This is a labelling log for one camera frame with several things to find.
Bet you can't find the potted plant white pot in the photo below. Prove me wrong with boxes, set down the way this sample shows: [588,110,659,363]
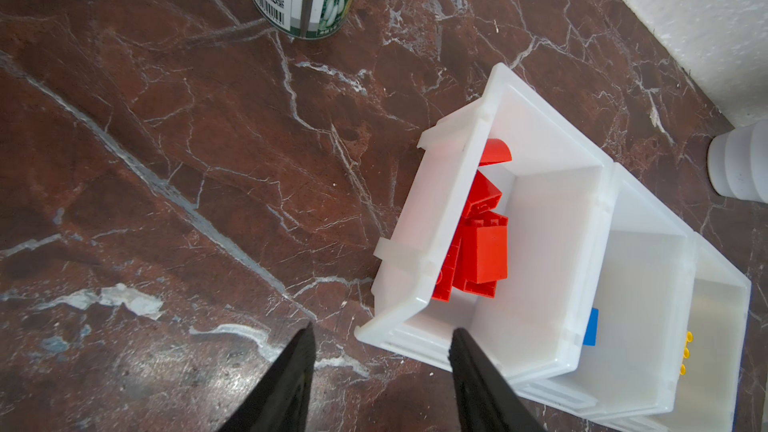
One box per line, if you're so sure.
[707,120,767,203]

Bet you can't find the long red lego brick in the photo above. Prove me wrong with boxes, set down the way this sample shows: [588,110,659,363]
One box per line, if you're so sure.
[432,172,502,302]

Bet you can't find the blue lego brick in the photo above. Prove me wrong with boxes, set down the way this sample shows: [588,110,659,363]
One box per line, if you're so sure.
[583,308,599,347]

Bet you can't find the white middle sorting bin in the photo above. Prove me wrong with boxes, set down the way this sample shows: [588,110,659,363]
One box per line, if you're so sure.
[517,164,696,431]

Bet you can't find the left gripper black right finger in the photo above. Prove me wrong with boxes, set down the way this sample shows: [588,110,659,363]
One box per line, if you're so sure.
[449,328,545,432]

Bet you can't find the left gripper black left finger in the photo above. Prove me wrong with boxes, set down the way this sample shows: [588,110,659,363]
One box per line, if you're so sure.
[219,324,316,432]

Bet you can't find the white left sorting bin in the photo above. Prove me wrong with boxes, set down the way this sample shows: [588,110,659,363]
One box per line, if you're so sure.
[355,63,615,386]

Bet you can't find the white sorting bin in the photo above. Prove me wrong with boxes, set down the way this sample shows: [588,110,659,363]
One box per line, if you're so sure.
[355,63,615,386]
[595,234,751,431]
[517,164,696,431]

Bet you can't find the yellow lego brick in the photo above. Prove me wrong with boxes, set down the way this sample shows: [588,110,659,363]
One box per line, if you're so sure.
[679,331,694,376]

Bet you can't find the long red lego bottom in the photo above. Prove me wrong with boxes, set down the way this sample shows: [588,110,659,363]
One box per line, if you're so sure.
[452,275,497,298]

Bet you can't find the red lego brick top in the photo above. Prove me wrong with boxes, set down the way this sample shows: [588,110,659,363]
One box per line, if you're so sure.
[479,138,512,167]

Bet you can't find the small red lego bottom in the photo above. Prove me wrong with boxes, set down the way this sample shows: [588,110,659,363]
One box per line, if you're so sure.
[460,212,509,284]

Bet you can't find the white right sorting bin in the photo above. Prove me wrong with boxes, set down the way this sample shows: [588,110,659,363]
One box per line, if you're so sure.
[595,234,751,431]

